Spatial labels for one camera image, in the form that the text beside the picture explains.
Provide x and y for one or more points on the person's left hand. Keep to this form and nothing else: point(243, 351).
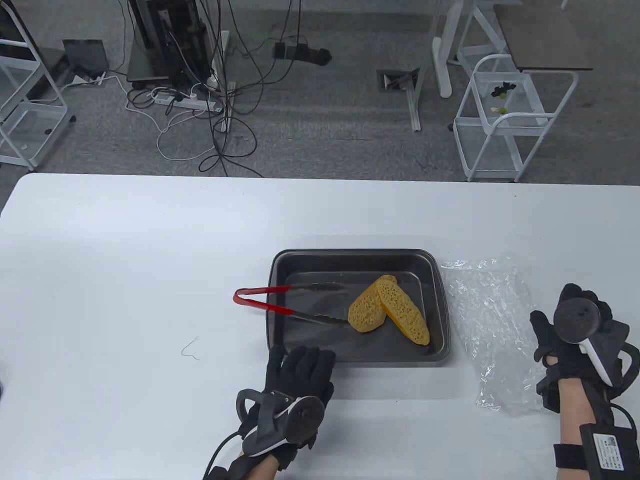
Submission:
point(305, 365)

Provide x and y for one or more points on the person's right hand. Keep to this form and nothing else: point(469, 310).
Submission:
point(545, 330)

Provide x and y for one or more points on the clear plastic bakery bag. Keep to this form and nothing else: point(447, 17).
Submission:
point(490, 320)

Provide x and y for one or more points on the round yellow bread slice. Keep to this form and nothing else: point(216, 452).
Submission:
point(365, 310)

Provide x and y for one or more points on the long yellow bread slice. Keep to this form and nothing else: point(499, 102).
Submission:
point(405, 315)

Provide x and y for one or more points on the person's right forearm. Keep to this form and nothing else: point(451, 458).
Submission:
point(575, 415)

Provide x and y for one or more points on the brown side table top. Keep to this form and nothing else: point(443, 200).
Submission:
point(545, 40)

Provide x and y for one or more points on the dark metal baking tray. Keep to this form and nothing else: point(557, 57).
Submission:
point(310, 345)

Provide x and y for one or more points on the right black-white hand controller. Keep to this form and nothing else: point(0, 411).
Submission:
point(575, 317)

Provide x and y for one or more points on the black-white hand controller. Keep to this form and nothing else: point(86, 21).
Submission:
point(575, 317)
point(300, 420)

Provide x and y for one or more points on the left black-white hand controller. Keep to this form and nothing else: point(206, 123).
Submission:
point(300, 420)

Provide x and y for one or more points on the left wrist black sensor box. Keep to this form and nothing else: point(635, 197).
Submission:
point(225, 474)

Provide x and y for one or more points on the wrist black sensor box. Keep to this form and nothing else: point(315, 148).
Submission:
point(610, 450)
point(225, 474)

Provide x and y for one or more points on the right wrist black sensor box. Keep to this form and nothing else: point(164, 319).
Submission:
point(610, 450)

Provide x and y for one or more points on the white cart with small items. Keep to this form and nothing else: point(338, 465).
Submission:
point(520, 131)

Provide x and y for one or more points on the small black object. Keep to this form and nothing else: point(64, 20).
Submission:
point(502, 90)

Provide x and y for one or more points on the white power strip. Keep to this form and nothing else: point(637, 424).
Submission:
point(190, 102)

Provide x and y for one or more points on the floor socket box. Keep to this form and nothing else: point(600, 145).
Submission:
point(395, 80)

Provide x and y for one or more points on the black power adapter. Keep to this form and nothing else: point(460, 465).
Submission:
point(295, 51)

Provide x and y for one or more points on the white power adapter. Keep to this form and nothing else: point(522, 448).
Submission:
point(87, 80)

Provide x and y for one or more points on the empty white rolling cart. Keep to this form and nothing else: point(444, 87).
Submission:
point(30, 125)

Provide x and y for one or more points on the black computer tower stand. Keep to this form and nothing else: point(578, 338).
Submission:
point(160, 30)

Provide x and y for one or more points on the dark laptop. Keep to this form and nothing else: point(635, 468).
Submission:
point(85, 55)

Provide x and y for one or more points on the black flat panel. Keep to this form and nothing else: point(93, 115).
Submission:
point(12, 25)

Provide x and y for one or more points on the white desk leg frame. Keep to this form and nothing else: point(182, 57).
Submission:
point(442, 60)

